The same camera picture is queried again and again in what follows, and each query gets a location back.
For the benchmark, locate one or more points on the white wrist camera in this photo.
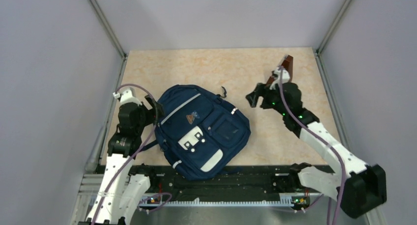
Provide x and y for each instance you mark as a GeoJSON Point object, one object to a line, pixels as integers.
{"type": "Point", "coordinates": [126, 96]}
{"type": "Point", "coordinates": [279, 74]}

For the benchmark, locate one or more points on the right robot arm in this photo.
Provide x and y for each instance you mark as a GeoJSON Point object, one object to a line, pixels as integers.
{"type": "Point", "coordinates": [356, 186]}

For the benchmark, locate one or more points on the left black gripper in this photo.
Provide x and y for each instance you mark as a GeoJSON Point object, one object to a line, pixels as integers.
{"type": "Point", "coordinates": [150, 112]}

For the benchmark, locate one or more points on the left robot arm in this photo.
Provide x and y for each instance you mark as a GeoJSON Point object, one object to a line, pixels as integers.
{"type": "Point", "coordinates": [120, 193]}

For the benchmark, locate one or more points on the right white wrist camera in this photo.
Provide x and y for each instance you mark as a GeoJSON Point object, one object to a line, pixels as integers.
{"type": "Point", "coordinates": [279, 74]}

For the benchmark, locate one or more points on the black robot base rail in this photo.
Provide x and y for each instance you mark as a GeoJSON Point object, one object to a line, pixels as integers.
{"type": "Point", "coordinates": [234, 186]}

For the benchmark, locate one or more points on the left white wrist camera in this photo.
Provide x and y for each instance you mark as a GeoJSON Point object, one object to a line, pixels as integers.
{"type": "Point", "coordinates": [126, 96]}

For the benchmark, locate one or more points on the brown wooden metronome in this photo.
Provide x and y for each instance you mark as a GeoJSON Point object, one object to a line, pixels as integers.
{"type": "Point", "coordinates": [287, 62]}

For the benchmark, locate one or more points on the navy blue student backpack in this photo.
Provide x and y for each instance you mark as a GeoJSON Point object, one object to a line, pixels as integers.
{"type": "Point", "coordinates": [201, 150]}

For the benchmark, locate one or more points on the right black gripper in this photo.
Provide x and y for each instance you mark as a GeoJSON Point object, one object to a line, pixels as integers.
{"type": "Point", "coordinates": [261, 90]}

